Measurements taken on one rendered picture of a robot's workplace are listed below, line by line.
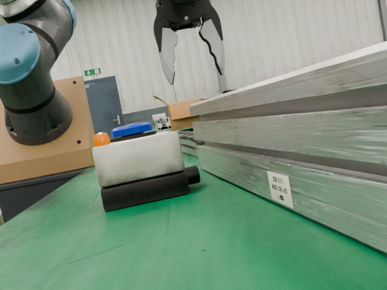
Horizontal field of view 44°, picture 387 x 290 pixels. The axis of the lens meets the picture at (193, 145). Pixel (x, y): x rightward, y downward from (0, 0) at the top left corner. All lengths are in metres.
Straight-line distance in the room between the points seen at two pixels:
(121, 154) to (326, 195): 0.23
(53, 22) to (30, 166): 0.31
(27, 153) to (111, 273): 0.87
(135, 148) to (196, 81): 11.18
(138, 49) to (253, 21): 2.87
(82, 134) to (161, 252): 0.85
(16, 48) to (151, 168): 0.62
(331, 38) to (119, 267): 12.22
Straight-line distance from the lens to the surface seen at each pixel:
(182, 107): 2.72
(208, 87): 11.63
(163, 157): 0.44
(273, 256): 0.23
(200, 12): 0.81
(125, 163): 0.44
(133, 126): 0.46
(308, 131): 0.25
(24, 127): 1.10
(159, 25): 0.80
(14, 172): 1.11
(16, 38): 1.03
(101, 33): 11.81
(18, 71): 1.00
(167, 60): 0.79
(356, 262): 0.21
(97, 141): 0.44
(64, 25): 1.12
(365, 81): 0.20
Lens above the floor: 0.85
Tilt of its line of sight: 4 degrees down
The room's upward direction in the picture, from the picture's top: 11 degrees counter-clockwise
